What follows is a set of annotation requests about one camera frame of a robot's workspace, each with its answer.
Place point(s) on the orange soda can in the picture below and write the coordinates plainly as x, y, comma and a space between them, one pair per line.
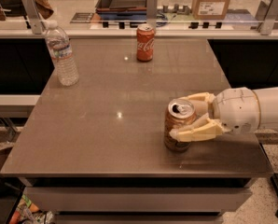
178, 122

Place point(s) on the right metal glass bracket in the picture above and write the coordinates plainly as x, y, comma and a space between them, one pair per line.
267, 16

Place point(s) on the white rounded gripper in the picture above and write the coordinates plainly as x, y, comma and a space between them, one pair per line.
236, 109

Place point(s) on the middle metal glass bracket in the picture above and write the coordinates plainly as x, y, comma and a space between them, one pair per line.
151, 12

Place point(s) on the grey table drawer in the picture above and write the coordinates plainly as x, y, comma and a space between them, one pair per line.
161, 200

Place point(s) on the cardboard box with label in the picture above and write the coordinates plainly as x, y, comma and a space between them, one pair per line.
209, 9

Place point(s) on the colourful snack packets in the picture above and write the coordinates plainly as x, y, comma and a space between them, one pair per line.
27, 212

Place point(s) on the red coke can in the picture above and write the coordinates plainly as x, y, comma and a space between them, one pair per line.
145, 42

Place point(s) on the left metal glass bracket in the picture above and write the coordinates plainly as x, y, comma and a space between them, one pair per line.
33, 15

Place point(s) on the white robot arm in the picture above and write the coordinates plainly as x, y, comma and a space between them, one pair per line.
268, 105

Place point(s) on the metal glass bracket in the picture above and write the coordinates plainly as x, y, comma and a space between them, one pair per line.
267, 16
151, 12
33, 15

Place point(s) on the grey metal tray bin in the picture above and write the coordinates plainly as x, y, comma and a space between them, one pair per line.
120, 5

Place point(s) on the clear plastic water bottle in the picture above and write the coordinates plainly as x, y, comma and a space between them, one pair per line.
61, 53

